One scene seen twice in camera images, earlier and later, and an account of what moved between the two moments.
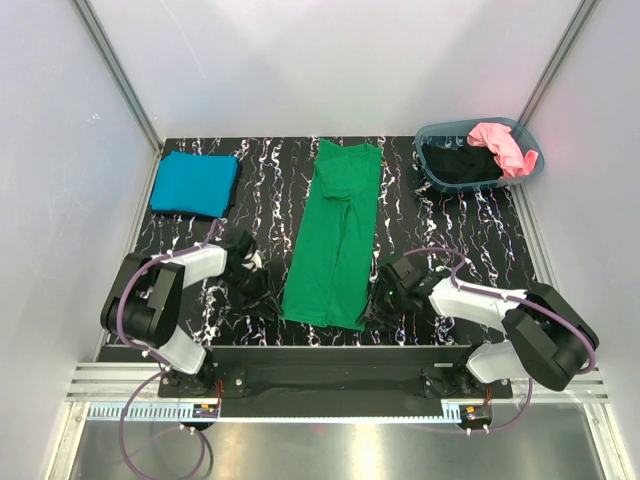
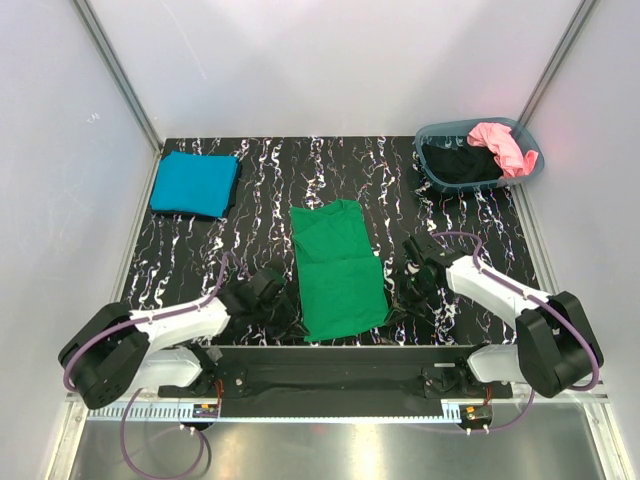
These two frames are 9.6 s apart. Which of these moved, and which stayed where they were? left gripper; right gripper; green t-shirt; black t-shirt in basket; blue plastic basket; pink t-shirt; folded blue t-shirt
Moved: right gripper; left gripper; green t-shirt
Stayed: black t-shirt in basket; pink t-shirt; blue plastic basket; folded blue t-shirt
